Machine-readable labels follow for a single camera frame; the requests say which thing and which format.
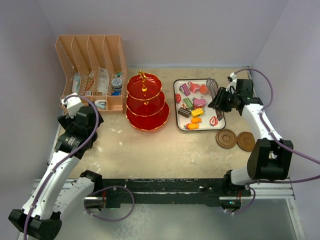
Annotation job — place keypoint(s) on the white strawberry enamel tray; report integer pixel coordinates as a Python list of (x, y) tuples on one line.
[(209, 119)]

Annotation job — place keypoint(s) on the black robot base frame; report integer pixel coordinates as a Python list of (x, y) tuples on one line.
[(211, 192)]

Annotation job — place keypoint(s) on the brown round coaster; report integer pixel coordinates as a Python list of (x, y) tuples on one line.
[(246, 141), (226, 138)]

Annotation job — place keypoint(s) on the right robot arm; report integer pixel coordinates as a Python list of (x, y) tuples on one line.
[(271, 157)]

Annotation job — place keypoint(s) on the small carton box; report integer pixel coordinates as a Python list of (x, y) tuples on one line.
[(64, 99)]

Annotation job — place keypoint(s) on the right brown round coaster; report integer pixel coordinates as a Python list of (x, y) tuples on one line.
[(246, 141)]

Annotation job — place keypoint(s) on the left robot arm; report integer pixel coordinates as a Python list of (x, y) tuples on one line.
[(41, 216)]

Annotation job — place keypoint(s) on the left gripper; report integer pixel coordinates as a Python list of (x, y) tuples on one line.
[(67, 122)]

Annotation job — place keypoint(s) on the white blue tube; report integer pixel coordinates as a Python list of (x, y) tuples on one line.
[(76, 82)]

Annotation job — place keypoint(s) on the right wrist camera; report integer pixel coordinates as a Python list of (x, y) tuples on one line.
[(232, 78)]

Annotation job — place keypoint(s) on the chocolate cake slice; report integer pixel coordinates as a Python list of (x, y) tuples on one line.
[(184, 112)]

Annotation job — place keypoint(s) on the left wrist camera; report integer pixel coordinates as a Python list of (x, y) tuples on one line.
[(74, 105)]

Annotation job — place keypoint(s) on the pink heart cake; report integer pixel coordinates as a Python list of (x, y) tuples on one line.
[(194, 87)]

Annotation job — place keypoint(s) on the metal serving tongs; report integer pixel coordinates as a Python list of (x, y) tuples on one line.
[(212, 86)]

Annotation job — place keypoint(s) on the left brown round coaster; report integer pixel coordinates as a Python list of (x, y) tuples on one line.
[(226, 138)]

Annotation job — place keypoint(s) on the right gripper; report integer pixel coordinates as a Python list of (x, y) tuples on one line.
[(218, 103)]

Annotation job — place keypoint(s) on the red three-tier cake stand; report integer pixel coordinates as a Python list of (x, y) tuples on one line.
[(146, 106)]

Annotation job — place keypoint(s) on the pink striped cake slice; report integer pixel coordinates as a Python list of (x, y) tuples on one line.
[(199, 102)]

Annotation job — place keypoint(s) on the orange fish pastry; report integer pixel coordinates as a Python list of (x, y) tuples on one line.
[(196, 120), (192, 126)]

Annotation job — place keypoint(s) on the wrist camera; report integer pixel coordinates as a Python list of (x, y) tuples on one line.
[(232, 78), (74, 105)]

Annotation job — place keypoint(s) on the upper orange fish pastry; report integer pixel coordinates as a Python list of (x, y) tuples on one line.
[(196, 120)]

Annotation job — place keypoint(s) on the peach desk file organizer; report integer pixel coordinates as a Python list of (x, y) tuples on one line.
[(98, 59)]

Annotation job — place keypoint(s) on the lower orange fish pastry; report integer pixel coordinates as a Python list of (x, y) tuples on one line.
[(192, 126)]

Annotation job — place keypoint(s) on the purple striped cake slice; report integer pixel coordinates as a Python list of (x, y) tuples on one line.
[(185, 89)]

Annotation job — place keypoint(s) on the green striped cake slice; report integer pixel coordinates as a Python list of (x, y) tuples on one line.
[(188, 104)]

